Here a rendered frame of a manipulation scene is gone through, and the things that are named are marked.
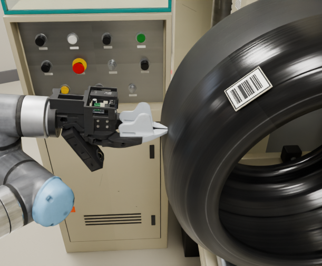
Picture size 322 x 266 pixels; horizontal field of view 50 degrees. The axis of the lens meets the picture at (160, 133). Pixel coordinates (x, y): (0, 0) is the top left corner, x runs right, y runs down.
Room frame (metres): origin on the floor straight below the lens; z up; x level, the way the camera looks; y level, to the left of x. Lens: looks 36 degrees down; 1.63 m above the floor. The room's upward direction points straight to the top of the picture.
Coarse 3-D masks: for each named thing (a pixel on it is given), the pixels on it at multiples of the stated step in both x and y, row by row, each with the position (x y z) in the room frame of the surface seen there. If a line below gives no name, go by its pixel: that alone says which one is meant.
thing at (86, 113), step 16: (64, 96) 0.52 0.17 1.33; (80, 96) 0.52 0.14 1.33; (96, 96) 0.53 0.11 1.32; (112, 96) 0.53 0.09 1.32; (48, 112) 0.49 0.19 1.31; (64, 112) 0.50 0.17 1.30; (80, 112) 0.50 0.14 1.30; (96, 112) 0.50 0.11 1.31; (112, 112) 0.49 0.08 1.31; (48, 128) 0.48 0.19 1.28; (64, 128) 0.50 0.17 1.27; (80, 128) 0.50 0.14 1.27; (96, 128) 0.50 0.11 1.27; (112, 128) 0.50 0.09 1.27; (96, 144) 0.49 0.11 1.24
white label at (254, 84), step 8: (256, 72) 0.44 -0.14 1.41; (240, 80) 0.45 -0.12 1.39; (248, 80) 0.44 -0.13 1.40; (256, 80) 0.43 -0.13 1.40; (264, 80) 0.43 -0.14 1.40; (232, 88) 0.44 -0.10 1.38; (240, 88) 0.44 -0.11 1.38; (248, 88) 0.43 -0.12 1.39; (256, 88) 0.42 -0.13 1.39; (264, 88) 0.42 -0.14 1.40; (232, 96) 0.43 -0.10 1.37; (240, 96) 0.43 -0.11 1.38; (248, 96) 0.42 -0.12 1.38; (256, 96) 0.41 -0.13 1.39; (232, 104) 0.42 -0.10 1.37; (240, 104) 0.42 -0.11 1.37
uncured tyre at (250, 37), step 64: (320, 0) 0.58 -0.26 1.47; (192, 64) 0.59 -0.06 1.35; (256, 64) 0.46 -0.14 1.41; (320, 64) 0.43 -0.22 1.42; (192, 128) 0.45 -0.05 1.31; (256, 128) 0.41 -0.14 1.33; (192, 192) 0.41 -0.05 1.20; (256, 192) 0.68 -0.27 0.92; (320, 192) 0.65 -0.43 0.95; (256, 256) 0.42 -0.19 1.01; (320, 256) 0.43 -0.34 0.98
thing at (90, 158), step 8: (72, 128) 0.50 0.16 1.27; (64, 136) 0.49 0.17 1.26; (72, 136) 0.49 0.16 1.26; (80, 136) 0.51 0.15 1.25; (72, 144) 0.49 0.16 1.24; (80, 144) 0.50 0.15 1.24; (88, 144) 0.51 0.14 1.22; (80, 152) 0.50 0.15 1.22; (88, 152) 0.50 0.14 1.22; (96, 152) 0.52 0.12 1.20; (88, 160) 0.50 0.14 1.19; (96, 160) 0.50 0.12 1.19; (96, 168) 0.50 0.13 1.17
